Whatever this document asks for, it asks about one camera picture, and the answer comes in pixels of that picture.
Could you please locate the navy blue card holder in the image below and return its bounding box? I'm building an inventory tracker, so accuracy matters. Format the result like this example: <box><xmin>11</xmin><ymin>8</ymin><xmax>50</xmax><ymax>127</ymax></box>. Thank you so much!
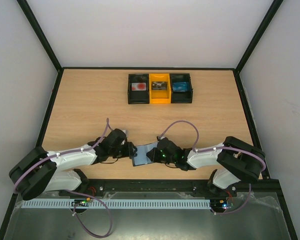
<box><xmin>132</xmin><ymin>141</ymin><xmax>158</xmax><ymax>167</ymax></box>

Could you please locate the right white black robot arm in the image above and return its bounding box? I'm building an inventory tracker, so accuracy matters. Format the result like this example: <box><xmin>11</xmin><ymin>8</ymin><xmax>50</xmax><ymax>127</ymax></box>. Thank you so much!
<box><xmin>146</xmin><ymin>136</ymin><xmax>267</xmax><ymax>196</ymax></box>

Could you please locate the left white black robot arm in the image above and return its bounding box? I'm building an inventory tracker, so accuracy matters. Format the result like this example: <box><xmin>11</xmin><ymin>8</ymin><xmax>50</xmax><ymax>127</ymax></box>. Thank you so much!
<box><xmin>8</xmin><ymin>128</ymin><xmax>137</xmax><ymax>201</ymax></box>

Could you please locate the red white card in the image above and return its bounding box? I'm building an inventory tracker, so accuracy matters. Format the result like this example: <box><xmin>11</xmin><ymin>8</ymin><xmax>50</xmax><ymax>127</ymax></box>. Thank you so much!
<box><xmin>131</xmin><ymin>82</ymin><xmax>147</xmax><ymax>91</ymax></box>

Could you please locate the yellow middle bin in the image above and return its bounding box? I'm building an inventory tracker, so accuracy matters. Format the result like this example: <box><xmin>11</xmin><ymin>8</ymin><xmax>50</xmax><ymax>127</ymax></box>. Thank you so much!
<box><xmin>149</xmin><ymin>73</ymin><xmax>172</xmax><ymax>104</ymax></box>

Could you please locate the left black bin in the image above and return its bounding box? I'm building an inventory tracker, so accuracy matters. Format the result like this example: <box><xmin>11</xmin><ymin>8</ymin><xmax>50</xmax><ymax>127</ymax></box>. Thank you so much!
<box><xmin>127</xmin><ymin>73</ymin><xmax>150</xmax><ymax>105</ymax></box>

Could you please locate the black bin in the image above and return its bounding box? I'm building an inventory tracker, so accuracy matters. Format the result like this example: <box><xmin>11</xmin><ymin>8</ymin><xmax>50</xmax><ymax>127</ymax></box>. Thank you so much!
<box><xmin>169</xmin><ymin>73</ymin><xmax>193</xmax><ymax>104</ymax></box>
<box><xmin>127</xmin><ymin>73</ymin><xmax>150</xmax><ymax>105</ymax></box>

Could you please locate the right black bin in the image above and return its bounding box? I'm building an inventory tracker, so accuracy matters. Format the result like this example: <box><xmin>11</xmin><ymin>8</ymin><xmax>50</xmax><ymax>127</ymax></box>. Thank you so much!
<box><xmin>169</xmin><ymin>73</ymin><xmax>193</xmax><ymax>104</ymax></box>

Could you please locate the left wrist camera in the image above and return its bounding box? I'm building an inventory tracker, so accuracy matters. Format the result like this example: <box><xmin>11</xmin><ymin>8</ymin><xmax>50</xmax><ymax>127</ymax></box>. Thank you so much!
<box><xmin>122</xmin><ymin>129</ymin><xmax>128</xmax><ymax>137</ymax></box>

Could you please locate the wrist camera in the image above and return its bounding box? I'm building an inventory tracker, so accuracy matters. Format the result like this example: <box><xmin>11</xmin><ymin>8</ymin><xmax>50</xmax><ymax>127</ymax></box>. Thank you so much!
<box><xmin>156</xmin><ymin>135</ymin><xmax>166</xmax><ymax>141</ymax></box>
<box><xmin>122</xmin><ymin>129</ymin><xmax>128</xmax><ymax>137</ymax></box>

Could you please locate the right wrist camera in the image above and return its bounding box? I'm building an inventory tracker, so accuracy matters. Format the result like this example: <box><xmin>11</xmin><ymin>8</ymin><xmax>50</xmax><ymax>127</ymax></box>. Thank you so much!
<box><xmin>156</xmin><ymin>135</ymin><xmax>166</xmax><ymax>141</ymax></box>

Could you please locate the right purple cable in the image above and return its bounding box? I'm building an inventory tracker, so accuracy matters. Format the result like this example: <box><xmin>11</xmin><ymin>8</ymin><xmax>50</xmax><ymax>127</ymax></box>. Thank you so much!
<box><xmin>159</xmin><ymin>120</ymin><xmax>267</xmax><ymax>216</ymax></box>

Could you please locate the grey slotted cable duct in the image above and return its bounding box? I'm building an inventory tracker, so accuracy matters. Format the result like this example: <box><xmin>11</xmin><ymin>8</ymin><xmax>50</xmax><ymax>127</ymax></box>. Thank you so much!
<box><xmin>20</xmin><ymin>198</ymin><xmax>211</xmax><ymax>210</ymax></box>

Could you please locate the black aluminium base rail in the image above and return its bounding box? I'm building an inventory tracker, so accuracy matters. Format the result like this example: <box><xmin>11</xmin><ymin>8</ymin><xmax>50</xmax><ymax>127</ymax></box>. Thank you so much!
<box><xmin>13</xmin><ymin>178</ymin><xmax>281</xmax><ymax>200</ymax></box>

